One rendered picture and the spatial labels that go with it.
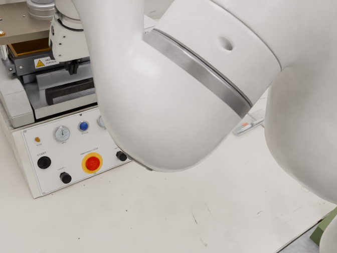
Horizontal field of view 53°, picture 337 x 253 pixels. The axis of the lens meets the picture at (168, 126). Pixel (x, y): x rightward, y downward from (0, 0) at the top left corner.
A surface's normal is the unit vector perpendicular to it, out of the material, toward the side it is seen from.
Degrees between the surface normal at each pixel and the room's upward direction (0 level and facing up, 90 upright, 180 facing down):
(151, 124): 64
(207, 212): 0
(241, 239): 0
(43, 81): 90
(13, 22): 0
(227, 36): 54
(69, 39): 107
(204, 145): 87
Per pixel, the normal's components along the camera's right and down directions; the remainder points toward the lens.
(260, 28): 0.16, 0.23
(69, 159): 0.55, 0.22
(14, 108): 0.44, -0.18
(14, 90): 0.11, -0.74
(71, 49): 0.49, 0.80
